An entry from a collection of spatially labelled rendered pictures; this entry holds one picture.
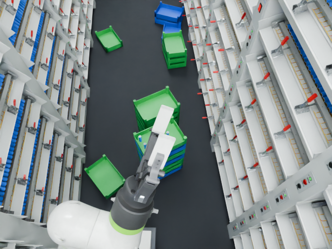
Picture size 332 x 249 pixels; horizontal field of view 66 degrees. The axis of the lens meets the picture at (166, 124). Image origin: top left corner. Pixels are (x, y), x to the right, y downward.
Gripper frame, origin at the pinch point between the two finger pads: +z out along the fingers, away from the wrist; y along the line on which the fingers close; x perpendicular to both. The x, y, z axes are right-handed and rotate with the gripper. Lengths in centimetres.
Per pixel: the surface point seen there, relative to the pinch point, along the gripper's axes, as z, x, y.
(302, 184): -15, -55, -23
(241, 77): 0, -43, -88
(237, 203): -76, -78, -83
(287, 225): -41, -69, -31
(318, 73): 19, -41, -28
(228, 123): -36, -59, -113
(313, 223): -26, -64, -18
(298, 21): 30, -34, -43
